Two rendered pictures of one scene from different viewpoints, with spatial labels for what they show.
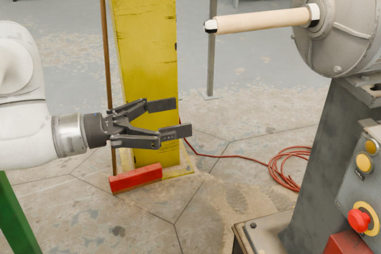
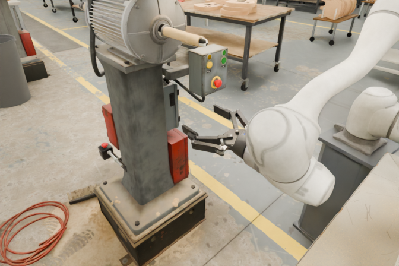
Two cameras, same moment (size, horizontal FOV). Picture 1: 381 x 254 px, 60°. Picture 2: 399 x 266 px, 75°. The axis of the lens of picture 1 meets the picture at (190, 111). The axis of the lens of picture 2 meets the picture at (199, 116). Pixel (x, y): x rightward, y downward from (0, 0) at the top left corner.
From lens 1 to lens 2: 113 cm
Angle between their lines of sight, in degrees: 90
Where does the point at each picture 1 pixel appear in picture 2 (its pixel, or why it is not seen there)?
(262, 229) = (139, 217)
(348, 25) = (178, 24)
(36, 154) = not seen: hidden behind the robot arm
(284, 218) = (124, 206)
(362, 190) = (211, 75)
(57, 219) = not seen: outside the picture
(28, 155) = not seen: hidden behind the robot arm
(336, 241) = (174, 142)
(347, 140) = (151, 98)
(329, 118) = (135, 101)
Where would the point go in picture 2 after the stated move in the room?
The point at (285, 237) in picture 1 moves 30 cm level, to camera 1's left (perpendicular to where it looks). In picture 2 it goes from (147, 197) to (165, 243)
